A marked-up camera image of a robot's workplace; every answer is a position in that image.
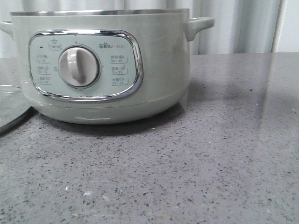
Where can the glass pot lid steel rim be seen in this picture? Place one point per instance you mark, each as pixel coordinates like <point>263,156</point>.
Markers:
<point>14,107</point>

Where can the pale green electric cooking pot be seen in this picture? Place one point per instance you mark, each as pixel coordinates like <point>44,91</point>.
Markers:
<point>104,67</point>

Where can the white pleated curtain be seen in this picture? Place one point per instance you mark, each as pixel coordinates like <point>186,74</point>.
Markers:
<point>241,26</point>

